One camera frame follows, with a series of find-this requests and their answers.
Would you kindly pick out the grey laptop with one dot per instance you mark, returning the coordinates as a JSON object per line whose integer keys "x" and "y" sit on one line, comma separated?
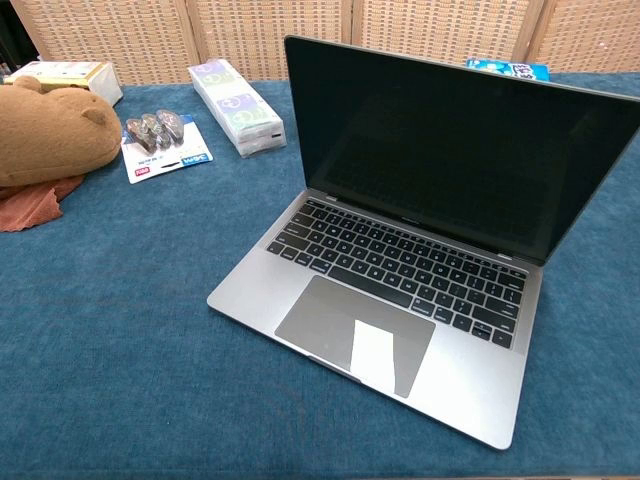
{"x": 465, "y": 380}

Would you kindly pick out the long smiley print pack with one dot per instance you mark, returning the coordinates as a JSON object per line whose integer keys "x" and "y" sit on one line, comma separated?
{"x": 235, "y": 105}

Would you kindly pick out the correction tape blister pack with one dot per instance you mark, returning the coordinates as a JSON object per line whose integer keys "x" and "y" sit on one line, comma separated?
{"x": 150, "y": 160}

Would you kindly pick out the blue tablecloth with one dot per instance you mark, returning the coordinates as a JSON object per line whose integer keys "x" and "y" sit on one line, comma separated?
{"x": 125, "y": 325}

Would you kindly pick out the wicker folding screen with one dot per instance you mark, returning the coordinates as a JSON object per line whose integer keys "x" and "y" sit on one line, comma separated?
{"x": 240, "y": 35}

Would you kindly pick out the blue cookie box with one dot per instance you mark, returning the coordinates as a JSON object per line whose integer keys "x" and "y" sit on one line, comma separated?
{"x": 520, "y": 70}

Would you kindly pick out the gold and white box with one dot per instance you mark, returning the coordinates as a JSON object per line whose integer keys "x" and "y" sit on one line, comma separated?
{"x": 95, "y": 75}

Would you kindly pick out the rust orange cloth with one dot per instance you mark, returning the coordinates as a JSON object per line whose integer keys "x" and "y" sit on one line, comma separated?
{"x": 27, "y": 210}

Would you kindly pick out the brown plush capybara toy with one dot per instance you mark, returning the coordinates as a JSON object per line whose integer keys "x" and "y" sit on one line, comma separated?
{"x": 45, "y": 130}

